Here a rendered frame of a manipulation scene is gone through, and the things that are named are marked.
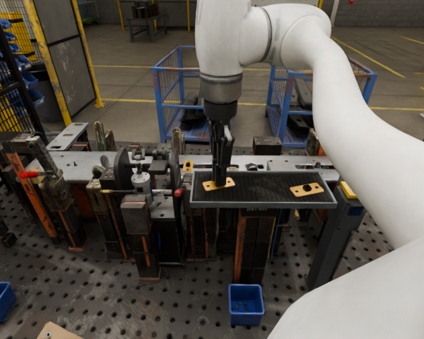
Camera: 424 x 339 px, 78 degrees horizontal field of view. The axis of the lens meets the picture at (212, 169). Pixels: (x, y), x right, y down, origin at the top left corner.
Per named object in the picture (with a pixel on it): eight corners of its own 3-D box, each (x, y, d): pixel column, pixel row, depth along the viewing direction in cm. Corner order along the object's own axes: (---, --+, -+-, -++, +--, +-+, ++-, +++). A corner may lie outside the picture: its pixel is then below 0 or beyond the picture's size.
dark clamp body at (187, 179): (208, 240, 114) (208, 168, 93) (208, 266, 104) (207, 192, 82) (184, 239, 115) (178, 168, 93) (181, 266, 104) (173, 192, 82)
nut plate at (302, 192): (316, 183, 73) (317, 179, 72) (324, 192, 70) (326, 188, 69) (289, 188, 71) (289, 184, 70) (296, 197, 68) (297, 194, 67)
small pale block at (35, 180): (71, 234, 117) (40, 167, 96) (67, 240, 114) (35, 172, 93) (63, 234, 117) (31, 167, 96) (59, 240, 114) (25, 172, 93)
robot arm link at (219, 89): (233, 64, 59) (232, 90, 63) (194, 67, 57) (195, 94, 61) (250, 74, 52) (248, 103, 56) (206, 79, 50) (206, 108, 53)
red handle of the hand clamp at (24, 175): (60, 169, 94) (29, 171, 78) (60, 175, 94) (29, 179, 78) (48, 169, 94) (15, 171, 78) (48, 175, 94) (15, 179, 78)
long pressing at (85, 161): (348, 154, 118) (349, 151, 117) (373, 185, 99) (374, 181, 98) (43, 152, 119) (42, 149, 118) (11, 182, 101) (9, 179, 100)
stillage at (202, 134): (182, 111, 410) (177, 44, 355) (233, 113, 403) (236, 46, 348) (161, 150, 312) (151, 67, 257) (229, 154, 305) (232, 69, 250)
